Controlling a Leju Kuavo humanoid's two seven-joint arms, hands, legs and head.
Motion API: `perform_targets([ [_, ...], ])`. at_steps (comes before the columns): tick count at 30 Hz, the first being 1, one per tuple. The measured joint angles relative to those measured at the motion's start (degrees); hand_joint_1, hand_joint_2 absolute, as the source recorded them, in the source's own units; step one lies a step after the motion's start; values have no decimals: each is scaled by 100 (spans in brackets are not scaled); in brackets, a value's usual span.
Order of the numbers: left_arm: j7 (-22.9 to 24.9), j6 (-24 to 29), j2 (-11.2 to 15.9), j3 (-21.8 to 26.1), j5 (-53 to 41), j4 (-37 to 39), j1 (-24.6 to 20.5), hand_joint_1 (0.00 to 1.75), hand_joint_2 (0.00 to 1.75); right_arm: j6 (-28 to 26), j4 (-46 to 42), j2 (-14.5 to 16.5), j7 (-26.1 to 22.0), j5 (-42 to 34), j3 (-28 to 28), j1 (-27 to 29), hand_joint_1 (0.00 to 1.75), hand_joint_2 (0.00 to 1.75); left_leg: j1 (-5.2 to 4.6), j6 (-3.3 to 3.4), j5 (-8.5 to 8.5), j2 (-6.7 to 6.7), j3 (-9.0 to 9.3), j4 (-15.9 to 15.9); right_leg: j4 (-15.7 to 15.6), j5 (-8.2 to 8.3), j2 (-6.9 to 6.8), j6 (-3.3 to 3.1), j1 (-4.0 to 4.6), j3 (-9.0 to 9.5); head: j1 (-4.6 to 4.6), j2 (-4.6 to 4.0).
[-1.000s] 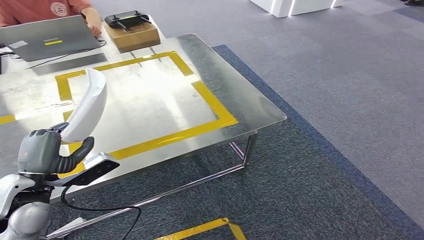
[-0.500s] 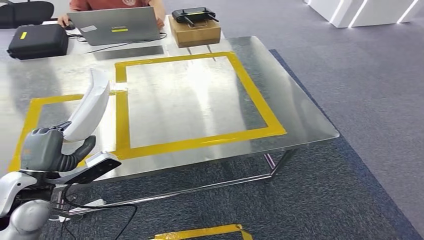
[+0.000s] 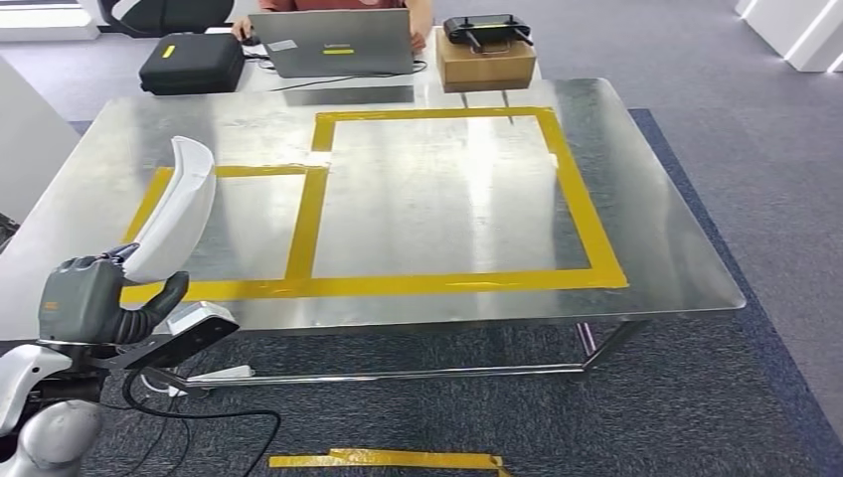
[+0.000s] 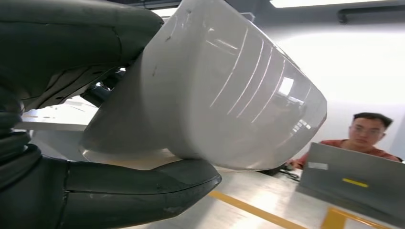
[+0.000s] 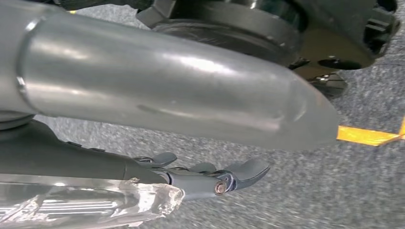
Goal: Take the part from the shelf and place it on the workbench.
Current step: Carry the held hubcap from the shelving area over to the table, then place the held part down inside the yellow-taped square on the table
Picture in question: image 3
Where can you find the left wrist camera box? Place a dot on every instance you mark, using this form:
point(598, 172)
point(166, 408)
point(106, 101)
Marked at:
point(197, 326)

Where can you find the black remote controller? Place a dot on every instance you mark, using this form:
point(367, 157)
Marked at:
point(487, 28)

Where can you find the brown cardboard box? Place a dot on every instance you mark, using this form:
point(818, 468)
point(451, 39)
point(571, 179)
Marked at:
point(487, 69)

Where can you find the black computer mouse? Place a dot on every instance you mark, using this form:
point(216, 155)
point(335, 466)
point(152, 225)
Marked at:
point(250, 41)

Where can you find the black chair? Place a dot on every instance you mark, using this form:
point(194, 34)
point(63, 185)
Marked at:
point(171, 13)

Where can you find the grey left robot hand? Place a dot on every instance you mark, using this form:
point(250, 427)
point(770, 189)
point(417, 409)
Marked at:
point(79, 303)

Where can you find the white plastic shell part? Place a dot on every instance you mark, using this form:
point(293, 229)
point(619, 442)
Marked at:
point(178, 210)

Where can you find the white partition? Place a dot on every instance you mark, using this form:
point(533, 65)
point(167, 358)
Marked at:
point(797, 33)

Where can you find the white side cabinet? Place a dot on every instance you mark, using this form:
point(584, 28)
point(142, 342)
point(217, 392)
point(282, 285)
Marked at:
point(33, 145)

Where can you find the white plinth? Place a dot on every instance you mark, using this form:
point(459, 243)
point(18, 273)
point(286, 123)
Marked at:
point(39, 23)

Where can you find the grey laptop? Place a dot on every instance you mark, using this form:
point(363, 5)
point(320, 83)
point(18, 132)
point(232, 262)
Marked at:
point(329, 43)

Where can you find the steel workbench table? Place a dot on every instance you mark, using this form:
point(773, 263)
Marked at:
point(428, 197)

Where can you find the black carrying case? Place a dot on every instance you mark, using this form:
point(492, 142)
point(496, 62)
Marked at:
point(191, 66)

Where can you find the white power strip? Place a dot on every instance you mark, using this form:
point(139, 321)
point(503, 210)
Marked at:
point(217, 374)

